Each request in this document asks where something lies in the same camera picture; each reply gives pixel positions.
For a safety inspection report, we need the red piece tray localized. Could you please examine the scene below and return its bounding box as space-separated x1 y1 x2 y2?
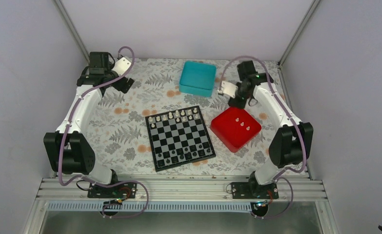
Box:
210 107 262 153

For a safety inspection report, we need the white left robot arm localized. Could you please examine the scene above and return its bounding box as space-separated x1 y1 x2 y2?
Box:
43 52 135 197

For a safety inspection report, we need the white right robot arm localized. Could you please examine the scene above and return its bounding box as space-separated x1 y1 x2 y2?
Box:
229 58 314 198

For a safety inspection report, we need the floral table mat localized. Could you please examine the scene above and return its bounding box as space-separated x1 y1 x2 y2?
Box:
83 58 274 176

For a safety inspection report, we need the teal square box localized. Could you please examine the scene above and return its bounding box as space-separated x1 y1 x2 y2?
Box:
179 61 217 97

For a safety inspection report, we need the black white chessboard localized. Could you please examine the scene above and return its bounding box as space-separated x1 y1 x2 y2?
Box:
145 106 216 172

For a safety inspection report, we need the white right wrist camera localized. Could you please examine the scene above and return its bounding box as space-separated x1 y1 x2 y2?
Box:
218 81 238 98

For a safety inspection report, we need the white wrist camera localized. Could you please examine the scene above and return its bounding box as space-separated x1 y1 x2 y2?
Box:
218 81 238 98
112 57 132 76

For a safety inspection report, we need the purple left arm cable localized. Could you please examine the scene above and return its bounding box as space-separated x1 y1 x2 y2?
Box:
57 46 149 219

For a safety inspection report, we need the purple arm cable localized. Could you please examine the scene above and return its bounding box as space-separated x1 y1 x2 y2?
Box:
220 55 308 219
57 46 149 219

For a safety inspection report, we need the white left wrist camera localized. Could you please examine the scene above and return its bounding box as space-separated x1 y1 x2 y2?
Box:
112 57 132 76

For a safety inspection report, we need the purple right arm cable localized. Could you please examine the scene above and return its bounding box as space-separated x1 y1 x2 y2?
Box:
220 55 308 219

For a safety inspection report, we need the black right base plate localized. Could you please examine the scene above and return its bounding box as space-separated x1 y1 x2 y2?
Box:
230 182 279 199

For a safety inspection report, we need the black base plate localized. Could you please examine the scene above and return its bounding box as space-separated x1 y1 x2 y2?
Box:
87 181 138 199
230 182 279 199

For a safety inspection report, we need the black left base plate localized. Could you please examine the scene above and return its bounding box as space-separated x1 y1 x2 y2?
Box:
87 181 138 199

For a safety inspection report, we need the aluminium rail frame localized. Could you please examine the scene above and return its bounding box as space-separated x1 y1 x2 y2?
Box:
36 175 327 202

